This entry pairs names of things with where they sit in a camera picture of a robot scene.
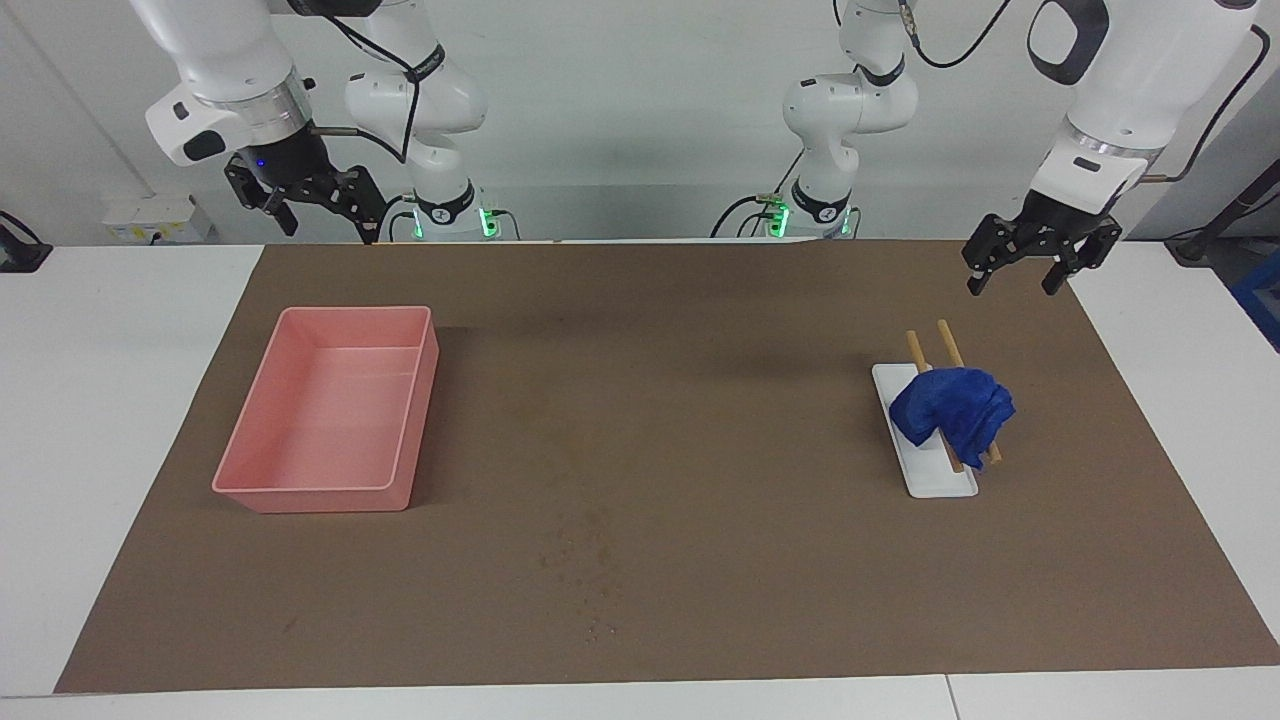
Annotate black left base cables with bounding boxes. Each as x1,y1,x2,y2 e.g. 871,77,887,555
709,150,803,241

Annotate black right base cable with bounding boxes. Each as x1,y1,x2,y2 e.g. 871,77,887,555
374,194,421,244

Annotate spilled water droplets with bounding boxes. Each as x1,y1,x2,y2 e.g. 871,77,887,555
538,503,629,643

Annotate white power socket box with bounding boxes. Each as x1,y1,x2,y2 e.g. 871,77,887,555
102,194,215,246

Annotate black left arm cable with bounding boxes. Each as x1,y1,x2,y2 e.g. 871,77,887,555
898,0,1013,71

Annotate black device at table edge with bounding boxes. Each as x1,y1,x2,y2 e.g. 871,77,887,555
0,210,53,274

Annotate black stand leg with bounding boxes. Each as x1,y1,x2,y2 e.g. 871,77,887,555
1168,158,1280,267

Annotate blue crate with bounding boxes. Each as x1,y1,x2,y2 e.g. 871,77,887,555
1232,250,1280,353

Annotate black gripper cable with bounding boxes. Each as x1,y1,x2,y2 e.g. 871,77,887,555
1138,24,1272,186
318,8,421,166

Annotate blue towel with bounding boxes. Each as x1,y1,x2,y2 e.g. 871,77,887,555
889,366,1016,469

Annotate pink plastic bin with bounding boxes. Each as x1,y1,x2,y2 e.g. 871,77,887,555
211,305,440,514

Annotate brown table mat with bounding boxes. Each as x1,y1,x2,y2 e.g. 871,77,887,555
54,238,1280,695

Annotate wooden rack rod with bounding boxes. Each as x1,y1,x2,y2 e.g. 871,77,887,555
905,329,966,474
936,318,1003,466

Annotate white towel rack base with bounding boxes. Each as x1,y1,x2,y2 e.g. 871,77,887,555
871,362,980,499

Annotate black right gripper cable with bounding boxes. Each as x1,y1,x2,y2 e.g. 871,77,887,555
318,8,421,166

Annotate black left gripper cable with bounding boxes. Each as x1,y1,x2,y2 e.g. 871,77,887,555
1138,24,1272,186

